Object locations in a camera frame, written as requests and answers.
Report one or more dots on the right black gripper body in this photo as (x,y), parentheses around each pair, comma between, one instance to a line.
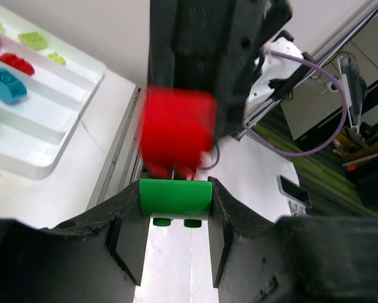
(211,46)

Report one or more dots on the aluminium frame rail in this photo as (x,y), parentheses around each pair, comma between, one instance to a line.
(123,163)

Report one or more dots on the grey phone on table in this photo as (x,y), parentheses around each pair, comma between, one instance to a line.
(293,191)

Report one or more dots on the blue rounded lego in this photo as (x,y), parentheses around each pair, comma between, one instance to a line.
(11,88)

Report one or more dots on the white compartment tray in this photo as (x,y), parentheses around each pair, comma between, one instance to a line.
(35,131)

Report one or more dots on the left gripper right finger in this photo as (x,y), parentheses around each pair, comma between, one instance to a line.
(296,259)

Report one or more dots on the pale yellow rounded lego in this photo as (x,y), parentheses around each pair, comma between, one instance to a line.
(33,40)

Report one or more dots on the green small lego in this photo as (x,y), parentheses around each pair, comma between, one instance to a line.
(167,200)

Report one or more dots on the red lego brick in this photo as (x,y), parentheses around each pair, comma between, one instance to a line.
(18,63)

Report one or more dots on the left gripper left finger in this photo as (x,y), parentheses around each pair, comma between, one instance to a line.
(97,256)

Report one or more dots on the pale yellow square lego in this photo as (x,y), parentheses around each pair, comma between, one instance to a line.
(54,56)

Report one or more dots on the red flower lego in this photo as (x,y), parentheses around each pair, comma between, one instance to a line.
(178,127)

